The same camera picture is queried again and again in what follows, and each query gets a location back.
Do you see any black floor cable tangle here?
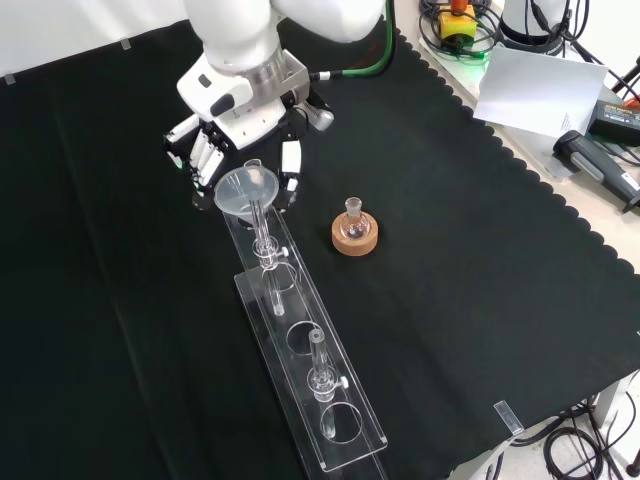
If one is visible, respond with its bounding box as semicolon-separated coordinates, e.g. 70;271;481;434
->
509;393;640;480

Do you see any black cable coil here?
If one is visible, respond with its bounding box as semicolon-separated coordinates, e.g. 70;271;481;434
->
417;0;502;62

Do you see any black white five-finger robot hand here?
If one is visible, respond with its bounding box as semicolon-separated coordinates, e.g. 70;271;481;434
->
163;52;336;212

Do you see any clear plastic funnel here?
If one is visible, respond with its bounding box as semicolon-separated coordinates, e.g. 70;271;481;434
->
214;168;280;227

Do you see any black grey handheld device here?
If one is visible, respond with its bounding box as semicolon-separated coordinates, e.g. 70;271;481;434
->
551;130;640;214

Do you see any clear tape strip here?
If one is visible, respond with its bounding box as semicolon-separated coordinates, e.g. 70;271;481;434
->
493;399;525;436

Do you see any small round-bottom glass flask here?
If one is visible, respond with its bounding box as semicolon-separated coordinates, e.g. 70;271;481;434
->
340;196;372;240

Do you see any pale board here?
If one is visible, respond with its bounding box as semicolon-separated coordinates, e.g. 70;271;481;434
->
472;42;610;140

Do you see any black power adapter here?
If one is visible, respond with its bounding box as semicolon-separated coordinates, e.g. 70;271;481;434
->
588;98;640;148

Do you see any black cloth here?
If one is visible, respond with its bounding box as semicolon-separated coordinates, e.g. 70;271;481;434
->
0;18;640;480

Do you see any cork ring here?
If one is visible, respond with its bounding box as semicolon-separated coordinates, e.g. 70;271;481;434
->
331;212;381;257

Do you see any clear acrylic funnel stand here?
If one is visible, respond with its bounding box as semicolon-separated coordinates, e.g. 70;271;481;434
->
219;197;389;480

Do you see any yellow stop button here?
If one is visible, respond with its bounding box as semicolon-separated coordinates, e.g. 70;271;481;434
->
438;0;477;44

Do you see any green cable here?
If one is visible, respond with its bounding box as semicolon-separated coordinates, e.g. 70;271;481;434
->
308;0;397;82

